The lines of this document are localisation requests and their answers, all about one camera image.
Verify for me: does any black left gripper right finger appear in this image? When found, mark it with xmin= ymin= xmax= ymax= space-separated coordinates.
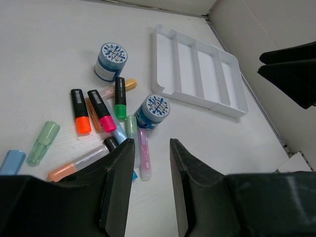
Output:
xmin=170 ymin=139 xmax=240 ymax=237

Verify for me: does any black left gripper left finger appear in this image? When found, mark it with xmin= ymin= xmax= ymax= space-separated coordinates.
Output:
xmin=59 ymin=139 xmax=135 ymax=237

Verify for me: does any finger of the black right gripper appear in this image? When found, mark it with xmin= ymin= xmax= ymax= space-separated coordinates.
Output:
xmin=259 ymin=41 xmax=316 ymax=65
xmin=258 ymin=59 xmax=316 ymax=109

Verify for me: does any black highlighter blue cap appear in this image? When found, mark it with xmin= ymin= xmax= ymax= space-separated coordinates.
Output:
xmin=103 ymin=136 xmax=118 ymax=152

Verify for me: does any pastel purple marker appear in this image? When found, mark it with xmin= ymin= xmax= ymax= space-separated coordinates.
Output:
xmin=138 ymin=128 xmax=152 ymax=181

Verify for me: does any pastel green long marker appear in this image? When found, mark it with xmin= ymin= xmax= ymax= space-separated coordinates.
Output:
xmin=125 ymin=116 xmax=138 ymax=139

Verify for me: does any black highlighter pink cap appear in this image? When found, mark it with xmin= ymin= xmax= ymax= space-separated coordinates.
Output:
xmin=87 ymin=90 xmax=117 ymax=133

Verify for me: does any black highlighter orange cap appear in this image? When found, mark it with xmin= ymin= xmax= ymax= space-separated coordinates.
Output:
xmin=71 ymin=89 xmax=91 ymax=134

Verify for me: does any black highlighter green cap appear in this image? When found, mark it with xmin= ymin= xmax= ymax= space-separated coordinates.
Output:
xmin=115 ymin=77 xmax=127 ymax=120

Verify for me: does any blue paint jar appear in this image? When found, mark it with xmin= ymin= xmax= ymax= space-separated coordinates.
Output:
xmin=94 ymin=42 xmax=128 ymax=82
xmin=135 ymin=94 xmax=170 ymax=130

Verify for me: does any clear marker yellow cap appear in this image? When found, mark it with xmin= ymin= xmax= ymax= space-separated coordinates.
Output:
xmin=98 ymin=78 xmax=138 ymax=98

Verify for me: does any pastel light blue marker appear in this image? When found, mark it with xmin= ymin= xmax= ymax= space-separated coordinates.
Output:
xmin=102 ymin=97 xmax=138 ymax=182

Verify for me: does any orange short marker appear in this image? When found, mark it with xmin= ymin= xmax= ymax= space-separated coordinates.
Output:
xmin=85 ymin=98 xmax=104 ymax=132

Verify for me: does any clear marker orange cap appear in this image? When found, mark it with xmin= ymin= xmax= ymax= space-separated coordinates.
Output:
xmin=47 ymin=145 xmax=110 ymax=182

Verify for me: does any pastel green short marker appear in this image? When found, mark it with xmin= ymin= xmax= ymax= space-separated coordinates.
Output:
xmin=27 ymin=121 xmax=60 ymax=166

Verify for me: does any white compartment organizer tray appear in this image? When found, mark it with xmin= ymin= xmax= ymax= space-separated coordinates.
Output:
xmin=152 ymin=25 xmax=248 ymax=119

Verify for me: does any pastel blue short marker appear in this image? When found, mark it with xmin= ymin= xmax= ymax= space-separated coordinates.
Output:
xmin=0 ymin=150 xmax=26 ymax=175

